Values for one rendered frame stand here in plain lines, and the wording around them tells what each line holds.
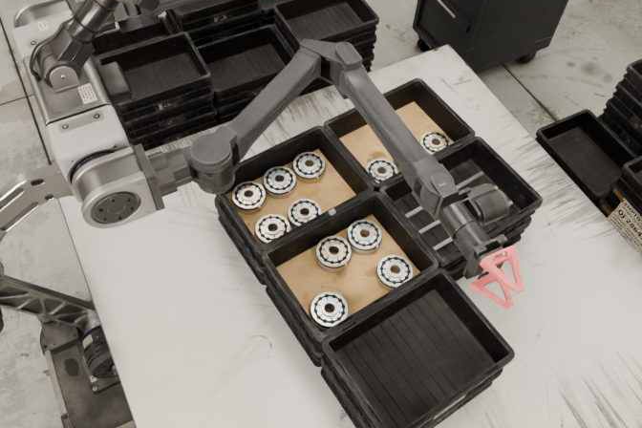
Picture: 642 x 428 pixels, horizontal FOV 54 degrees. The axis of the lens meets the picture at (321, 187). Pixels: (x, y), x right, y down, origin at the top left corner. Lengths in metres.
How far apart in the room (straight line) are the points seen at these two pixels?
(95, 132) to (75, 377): 1.34
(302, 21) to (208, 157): 1.89
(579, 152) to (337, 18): 1.26
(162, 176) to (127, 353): 0.81
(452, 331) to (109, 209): 0.99
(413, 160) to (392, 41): 2.51
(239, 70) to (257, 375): 1.57
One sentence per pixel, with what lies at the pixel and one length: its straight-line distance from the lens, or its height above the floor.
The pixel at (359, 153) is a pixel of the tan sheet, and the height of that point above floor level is 0.83.
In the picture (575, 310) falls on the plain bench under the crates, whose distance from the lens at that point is 2.09.
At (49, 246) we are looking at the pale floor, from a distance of 3.02.
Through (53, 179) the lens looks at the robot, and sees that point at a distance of 1.67.
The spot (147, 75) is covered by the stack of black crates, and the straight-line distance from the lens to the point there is 2.84.
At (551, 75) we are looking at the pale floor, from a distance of 3.76.
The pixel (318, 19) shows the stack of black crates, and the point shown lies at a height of 0.49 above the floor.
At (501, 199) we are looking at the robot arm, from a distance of 1.23.
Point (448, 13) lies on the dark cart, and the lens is 3.33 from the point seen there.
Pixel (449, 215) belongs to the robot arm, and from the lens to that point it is 1.19.
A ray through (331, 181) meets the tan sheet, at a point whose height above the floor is 0.83.
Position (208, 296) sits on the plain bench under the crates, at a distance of 1.95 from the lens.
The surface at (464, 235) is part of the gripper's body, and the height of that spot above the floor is 1.48.
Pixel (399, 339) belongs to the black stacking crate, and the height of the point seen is 0.83.
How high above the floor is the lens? 2.45
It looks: 55 degrees down
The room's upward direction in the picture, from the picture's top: 3 degrees clockwise
